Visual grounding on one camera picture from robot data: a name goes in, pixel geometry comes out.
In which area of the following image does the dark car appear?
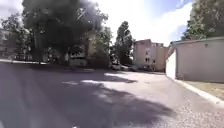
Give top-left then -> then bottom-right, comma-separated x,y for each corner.
127,64 -> 141,73

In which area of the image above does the tall narrow tree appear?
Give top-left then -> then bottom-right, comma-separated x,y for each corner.
113,20 -> 136,67

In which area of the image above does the yellowish building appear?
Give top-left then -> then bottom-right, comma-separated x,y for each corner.
68,31 -> 113,68

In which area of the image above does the pink apartment building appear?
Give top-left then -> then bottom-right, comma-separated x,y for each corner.
133,38 -> 170,72

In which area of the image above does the grey asphalt road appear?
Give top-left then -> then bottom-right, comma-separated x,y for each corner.
0,61 -> 224,128

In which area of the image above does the large dark tree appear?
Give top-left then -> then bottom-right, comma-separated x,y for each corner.
21,0 -> 110,66

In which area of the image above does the grey garage building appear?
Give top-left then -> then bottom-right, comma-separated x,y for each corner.
164,36 -> 224,84

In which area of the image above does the pale kerb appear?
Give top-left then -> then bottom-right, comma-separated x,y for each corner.
173,78 -> 224,108

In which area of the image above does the grass strip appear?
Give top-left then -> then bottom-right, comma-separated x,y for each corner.
184,80 -> 224,101

